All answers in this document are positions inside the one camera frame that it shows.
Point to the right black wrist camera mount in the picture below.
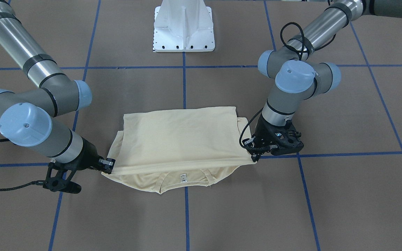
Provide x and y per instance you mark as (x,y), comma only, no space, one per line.
(58,177)

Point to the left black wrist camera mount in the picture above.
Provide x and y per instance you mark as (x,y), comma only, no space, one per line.
(286,139)

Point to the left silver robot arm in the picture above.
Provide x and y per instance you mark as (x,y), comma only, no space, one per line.
(355,42)

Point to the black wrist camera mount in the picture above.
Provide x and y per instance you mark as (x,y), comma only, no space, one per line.
(58,177)
(286,139)

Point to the beige long-sleeve printed shirt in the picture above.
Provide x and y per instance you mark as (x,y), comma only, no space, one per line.
(167,149)

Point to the white camera post with base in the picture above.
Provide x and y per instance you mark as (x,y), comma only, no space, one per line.
(183,26)

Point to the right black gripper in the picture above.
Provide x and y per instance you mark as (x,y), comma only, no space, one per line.
(86,156)

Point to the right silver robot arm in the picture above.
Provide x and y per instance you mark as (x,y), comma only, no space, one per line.
(28,119)

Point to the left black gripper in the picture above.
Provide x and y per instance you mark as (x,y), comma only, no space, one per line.
(264,133)

